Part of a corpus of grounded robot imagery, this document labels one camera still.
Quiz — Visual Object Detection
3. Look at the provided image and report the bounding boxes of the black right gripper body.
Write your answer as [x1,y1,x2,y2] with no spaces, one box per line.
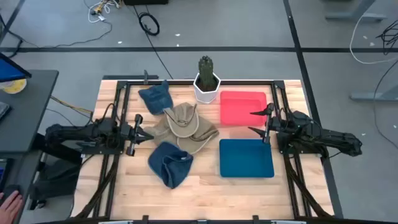
[263,115,283,144]

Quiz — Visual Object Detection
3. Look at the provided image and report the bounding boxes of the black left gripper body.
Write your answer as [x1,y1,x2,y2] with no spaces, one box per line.
[120,114,144,156]

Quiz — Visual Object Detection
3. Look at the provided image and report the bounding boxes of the blue denim hat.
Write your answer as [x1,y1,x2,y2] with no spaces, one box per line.
[137,80,174,116]
[147,141,194,190]

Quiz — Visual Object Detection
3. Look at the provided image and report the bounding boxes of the beige bucket hat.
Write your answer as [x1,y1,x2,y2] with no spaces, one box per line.
[143,101,200,146]
[175,122,220,156]

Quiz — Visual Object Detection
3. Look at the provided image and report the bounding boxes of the red tray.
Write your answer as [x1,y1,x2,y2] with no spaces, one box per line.
[220,90,268,127]

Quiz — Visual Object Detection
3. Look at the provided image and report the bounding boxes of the blue tray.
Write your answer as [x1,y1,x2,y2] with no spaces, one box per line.
[218,138,275,179]

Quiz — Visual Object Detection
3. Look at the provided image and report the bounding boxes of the green cactus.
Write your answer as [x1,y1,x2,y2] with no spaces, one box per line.
[198,55,218,91]

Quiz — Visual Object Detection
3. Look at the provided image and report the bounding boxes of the black bag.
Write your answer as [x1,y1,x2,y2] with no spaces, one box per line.
[29,157,83,210]

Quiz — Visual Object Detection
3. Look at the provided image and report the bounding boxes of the grey table foot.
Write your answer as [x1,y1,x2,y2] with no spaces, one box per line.
[349,83,398,102]
[325,0,388,23]

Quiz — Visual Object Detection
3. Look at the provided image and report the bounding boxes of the black side desk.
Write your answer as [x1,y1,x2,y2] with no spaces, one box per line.
[0,69,60,224]

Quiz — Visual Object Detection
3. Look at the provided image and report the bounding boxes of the yellow round disc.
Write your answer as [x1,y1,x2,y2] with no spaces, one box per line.
[0,78,28,95]

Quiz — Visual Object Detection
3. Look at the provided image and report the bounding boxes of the dark keyboard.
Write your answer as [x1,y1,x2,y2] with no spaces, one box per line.
[0,101,12,121]

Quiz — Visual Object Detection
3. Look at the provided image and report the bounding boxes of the black computer mouse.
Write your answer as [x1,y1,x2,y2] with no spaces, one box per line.
[2,184,23,200]

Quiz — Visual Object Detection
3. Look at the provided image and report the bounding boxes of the black floor box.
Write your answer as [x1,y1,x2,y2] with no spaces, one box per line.
[123,0,169,6]

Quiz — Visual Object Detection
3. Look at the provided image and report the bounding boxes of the monitor with blue screen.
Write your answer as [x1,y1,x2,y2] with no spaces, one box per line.
[0,52,32,83]

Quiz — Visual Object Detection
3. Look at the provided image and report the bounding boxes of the person's hand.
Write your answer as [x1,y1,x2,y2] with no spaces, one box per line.
[0,190,24,224]

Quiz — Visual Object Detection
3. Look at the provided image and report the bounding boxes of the black aluminium table frame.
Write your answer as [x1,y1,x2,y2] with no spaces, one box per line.
[73,79,334,224]

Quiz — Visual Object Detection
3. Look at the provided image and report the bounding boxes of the yellow cable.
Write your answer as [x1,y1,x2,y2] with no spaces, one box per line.
[50,95,94,115]

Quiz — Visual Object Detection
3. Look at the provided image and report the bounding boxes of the black coiled floor cable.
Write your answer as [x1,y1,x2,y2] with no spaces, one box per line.
[132,4,174,80]

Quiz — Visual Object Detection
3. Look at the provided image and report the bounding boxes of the white floor cable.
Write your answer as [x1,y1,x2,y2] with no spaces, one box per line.
[349,14,398,65]

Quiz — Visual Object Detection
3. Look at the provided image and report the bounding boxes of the white cable bundle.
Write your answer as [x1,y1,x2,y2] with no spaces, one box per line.
[83,0,121,24]

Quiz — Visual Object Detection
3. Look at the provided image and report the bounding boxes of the black cable bundle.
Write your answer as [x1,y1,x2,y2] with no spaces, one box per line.
[375,20,398,56]

